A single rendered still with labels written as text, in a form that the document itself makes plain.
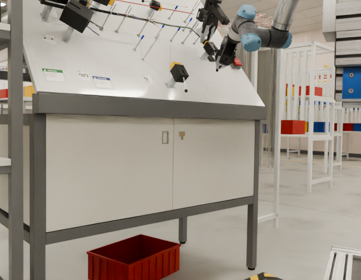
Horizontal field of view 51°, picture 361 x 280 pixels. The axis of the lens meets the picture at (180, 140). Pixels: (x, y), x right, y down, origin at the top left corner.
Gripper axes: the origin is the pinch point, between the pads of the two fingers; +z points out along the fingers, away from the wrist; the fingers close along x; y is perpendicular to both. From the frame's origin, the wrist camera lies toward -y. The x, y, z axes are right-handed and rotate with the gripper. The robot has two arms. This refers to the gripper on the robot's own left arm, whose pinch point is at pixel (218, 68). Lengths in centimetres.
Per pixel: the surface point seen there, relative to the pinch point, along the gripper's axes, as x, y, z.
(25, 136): 61, -74, -11
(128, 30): 45.4, -7.0, -8.7
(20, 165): 56, -87, -18
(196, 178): -5, -52, 18
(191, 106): 8.4, -32.0, -4.9
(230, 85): -9.0, -1.8, 6.8
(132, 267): 9, -91, 45
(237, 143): -21.5, -25.1, 19.0
